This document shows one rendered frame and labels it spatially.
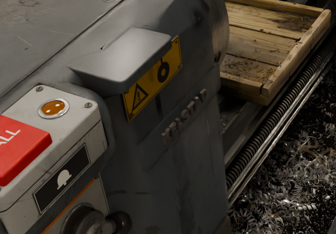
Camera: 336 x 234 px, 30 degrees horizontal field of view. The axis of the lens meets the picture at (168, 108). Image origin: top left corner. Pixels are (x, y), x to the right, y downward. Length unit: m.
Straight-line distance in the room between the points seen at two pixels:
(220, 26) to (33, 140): 0.50
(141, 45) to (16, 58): 0.13
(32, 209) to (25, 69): 0.16
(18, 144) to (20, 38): 0.19
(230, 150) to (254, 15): 0.39
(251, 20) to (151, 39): 0.75
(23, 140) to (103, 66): 0.13
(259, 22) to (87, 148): 0.85
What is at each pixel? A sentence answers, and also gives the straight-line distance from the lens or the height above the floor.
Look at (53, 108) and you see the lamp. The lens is 0.57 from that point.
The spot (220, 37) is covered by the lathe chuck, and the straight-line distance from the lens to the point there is 0.97.
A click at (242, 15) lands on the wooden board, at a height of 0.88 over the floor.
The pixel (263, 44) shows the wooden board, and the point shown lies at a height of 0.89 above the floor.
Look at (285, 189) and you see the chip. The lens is 1.42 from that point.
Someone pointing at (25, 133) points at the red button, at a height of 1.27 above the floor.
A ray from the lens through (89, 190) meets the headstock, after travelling 0.67.
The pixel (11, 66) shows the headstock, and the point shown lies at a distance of 0.65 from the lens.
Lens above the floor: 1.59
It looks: 38 degrees down
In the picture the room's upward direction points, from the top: 9 degrees counter-clockwise
